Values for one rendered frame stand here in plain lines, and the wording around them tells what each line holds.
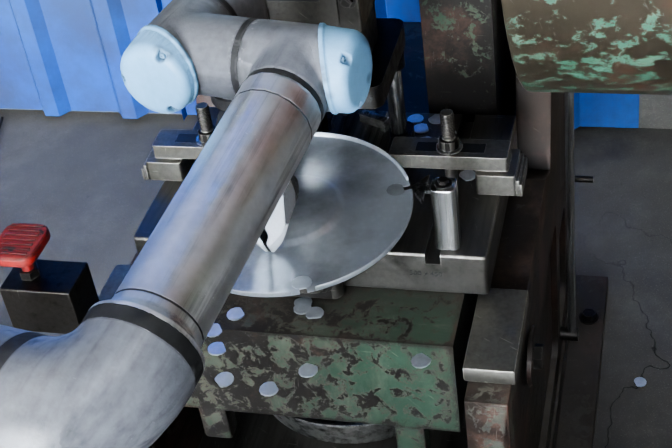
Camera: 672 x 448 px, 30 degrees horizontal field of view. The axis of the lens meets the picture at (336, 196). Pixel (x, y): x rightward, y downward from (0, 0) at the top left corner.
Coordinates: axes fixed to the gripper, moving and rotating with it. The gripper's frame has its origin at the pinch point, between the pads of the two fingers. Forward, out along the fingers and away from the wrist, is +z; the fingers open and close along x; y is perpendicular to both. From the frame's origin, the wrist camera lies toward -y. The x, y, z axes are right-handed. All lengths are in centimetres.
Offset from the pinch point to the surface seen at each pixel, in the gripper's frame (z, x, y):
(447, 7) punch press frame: -6.3, -13.8, 42.7
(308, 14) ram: -19.6, -3.1, 17.1
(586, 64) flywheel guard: -28.6, -35.4, -7.1
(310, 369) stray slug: 14.9, -3.9, -3.9
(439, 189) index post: 0.2, -17.4, 11.9
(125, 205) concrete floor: 79, 76, 104
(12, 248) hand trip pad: 3.5, 32.9, 1.0
